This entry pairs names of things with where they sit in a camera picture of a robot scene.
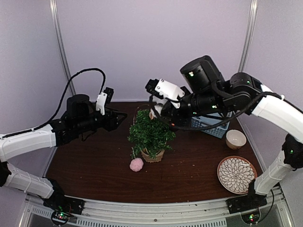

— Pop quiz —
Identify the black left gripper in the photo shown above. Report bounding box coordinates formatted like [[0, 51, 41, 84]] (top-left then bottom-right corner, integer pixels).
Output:
[[75, 106, 127, 134]]

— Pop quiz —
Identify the white cotton boll ornament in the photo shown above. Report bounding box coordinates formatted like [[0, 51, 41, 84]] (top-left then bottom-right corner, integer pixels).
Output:
[[149, 103, 164, 120]]

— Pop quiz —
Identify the small green christmas tree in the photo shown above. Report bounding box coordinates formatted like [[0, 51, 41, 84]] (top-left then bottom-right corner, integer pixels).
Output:
[[128, 109, 176, 157]]

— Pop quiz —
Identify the burlap tree pot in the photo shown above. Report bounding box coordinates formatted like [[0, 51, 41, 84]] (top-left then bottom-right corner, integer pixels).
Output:
[[141, 149, 165, 163]]

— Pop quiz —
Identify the pink pompom ornament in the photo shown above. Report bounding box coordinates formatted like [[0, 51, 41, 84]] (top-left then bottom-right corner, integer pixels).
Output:
[[129, 148, 144, 172]]

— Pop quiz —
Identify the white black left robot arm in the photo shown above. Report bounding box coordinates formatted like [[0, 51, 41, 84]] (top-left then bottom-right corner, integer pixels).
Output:
[[0, 92, 127, 210]]

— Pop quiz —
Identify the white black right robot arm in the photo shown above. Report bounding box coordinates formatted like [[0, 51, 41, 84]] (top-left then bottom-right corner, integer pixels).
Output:
[[155, 55, 303, 209]]

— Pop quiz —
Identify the light blue plastic basket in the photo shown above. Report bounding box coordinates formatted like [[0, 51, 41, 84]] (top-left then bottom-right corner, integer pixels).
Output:
[[191, 111, 234, 140]]

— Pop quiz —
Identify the white ceramic bowl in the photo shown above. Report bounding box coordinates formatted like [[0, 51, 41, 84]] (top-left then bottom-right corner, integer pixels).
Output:
[[225, 130, 247, 150]]

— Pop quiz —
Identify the floral patterned plate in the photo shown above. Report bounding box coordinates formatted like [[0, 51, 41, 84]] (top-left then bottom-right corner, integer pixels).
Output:
[[217, 156, 258, 195]]

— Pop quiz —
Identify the left circuit board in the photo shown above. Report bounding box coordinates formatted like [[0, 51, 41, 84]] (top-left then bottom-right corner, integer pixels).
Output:
[[51, 211, 70, 225]]

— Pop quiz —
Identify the circuit board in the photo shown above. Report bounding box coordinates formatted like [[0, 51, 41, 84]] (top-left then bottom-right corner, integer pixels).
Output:
[[51, 211, 70, 225], [241, 210, 260, 225]]

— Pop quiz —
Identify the right circuit board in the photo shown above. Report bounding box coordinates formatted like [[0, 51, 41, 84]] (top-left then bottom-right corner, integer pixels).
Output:
[[241, 210, 260, 225]]

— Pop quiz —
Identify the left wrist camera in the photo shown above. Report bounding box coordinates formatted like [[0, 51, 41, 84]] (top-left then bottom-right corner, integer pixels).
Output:
[[96, 87, 114, 115]]

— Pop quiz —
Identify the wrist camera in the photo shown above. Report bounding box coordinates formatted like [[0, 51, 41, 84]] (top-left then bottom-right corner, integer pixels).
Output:
[[96, 87, 114, 115], [145, 79, 185, 109]]

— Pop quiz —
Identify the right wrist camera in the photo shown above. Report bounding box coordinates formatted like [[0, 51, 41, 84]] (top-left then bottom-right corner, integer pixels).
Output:
[[145, 79, 185, 109]]

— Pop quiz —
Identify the black braided left cable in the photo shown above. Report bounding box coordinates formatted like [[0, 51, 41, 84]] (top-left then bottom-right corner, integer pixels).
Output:
[[30, 68, 107, 133]]

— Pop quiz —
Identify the black braided cable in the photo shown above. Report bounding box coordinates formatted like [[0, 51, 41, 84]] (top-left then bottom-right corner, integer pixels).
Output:
[[30, 68, 107, 133], [148, 89, 282, 132]]

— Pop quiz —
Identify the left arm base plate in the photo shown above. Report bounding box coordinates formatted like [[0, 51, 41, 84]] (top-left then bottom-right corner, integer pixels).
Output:
[[42, 194, 85, 215]]

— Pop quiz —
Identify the black braided right cable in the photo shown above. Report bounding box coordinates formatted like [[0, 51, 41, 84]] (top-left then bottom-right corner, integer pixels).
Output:
[[148, 89, 282, 132]]

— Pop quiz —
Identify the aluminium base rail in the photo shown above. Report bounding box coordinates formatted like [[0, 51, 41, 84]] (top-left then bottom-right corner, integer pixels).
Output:
[[18, 184, 294, 227]]

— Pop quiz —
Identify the right aluminium corner post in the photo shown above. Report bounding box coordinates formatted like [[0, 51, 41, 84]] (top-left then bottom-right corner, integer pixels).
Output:
[[238, 0, 258, 72]]

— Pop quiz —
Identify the aluminium corner post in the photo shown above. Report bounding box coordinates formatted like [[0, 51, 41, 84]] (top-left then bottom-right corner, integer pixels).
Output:
[[49, 0, 71, 81], [238, 0, 258, 72]]

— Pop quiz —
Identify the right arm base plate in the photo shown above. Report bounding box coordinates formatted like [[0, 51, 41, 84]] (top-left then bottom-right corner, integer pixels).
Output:
[[226, 194, 267, 214]]

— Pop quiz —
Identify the left aluminium corner post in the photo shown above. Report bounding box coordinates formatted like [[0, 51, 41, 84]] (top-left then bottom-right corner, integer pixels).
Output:
[[49, 0, 71, 81]]

